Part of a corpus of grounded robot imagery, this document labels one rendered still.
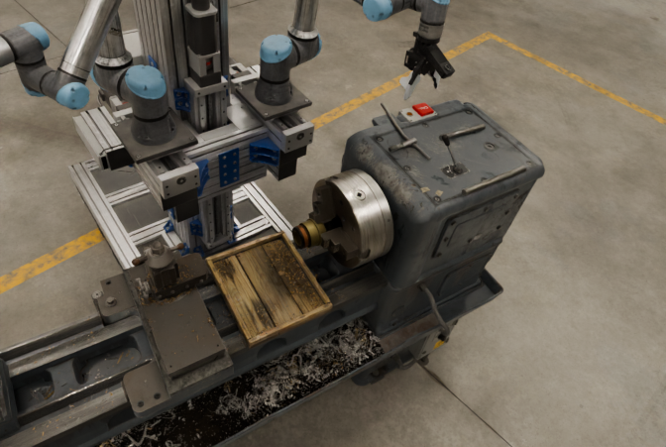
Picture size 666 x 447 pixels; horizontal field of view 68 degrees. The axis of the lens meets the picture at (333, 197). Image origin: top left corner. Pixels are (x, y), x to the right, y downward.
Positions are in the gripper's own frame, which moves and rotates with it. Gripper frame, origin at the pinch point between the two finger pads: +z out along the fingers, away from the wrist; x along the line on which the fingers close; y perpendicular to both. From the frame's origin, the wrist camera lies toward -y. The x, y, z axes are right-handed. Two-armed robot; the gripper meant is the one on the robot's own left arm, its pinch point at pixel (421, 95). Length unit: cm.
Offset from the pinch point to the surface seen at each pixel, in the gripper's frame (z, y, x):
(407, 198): 19.8, -20.9, 22.3
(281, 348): 72, -15, 65
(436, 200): 18.6, -27.4, 16.5
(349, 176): 18.9, -3.2, 31.7
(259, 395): 89, -18, 77
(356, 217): 22.6, -16.3, 39.3
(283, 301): 54, -10, 61
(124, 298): 50, 16, 104
